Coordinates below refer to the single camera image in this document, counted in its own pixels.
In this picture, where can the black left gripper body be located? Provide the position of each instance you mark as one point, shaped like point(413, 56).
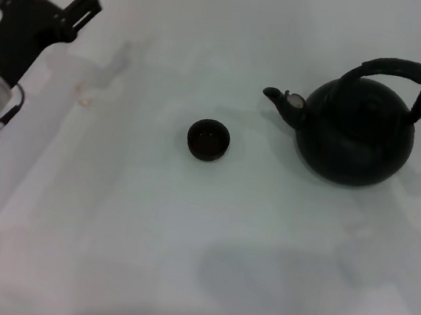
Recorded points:
point(18, 37)

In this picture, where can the small black teacup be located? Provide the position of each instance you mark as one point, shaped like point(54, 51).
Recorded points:
point(209, 141)

